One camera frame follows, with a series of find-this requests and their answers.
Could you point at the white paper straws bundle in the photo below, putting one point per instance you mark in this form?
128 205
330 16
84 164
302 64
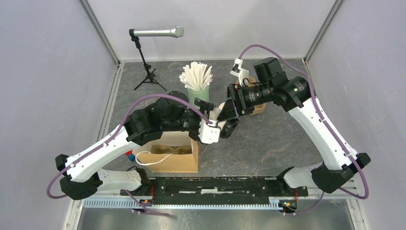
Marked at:
196 76

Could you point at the green straw holder cup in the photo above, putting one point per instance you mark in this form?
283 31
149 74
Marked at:
201 94

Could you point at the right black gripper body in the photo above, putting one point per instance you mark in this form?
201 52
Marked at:
249 97

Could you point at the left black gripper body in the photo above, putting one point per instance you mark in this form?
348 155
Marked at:
193 118

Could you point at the brown cardboard cup carrier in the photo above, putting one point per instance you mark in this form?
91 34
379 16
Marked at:
250 81

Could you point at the black tripod mic stand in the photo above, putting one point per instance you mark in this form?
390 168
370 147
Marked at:
150 76

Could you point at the brown paper bag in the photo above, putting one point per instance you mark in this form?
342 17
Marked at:
169 163

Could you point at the stack of white paper cups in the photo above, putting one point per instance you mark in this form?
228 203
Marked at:
221 106

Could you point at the red and blue block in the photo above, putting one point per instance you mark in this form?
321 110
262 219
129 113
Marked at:
130 155

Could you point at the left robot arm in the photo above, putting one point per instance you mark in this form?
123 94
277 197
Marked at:
82 175

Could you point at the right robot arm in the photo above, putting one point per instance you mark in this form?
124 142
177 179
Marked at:
340 161

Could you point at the silver microphone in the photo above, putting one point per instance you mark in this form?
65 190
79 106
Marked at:
175 32

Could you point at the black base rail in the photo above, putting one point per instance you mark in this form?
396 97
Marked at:
211 191

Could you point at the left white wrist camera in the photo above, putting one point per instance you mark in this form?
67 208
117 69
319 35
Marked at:
210 133

